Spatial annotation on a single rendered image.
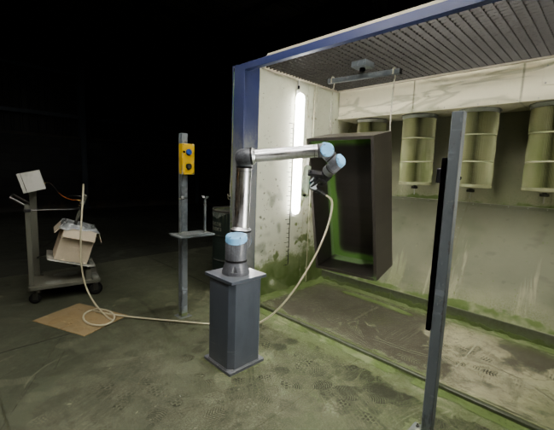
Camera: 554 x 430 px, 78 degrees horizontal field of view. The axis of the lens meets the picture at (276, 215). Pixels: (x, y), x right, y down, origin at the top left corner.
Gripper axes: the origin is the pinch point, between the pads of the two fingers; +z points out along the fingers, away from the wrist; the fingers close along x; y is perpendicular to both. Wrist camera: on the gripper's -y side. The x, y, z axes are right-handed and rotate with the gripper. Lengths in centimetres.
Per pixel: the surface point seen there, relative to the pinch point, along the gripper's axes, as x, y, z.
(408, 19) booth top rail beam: 39, -16, -115
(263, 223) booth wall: 18, 8, 89
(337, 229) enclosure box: 22, 72, 52
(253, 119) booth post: 79, -45, 31
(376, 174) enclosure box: 14, 41, -31
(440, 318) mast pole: -110, 38, -65
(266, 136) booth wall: 78, -26, 41
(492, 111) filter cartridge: 100, 128, -91
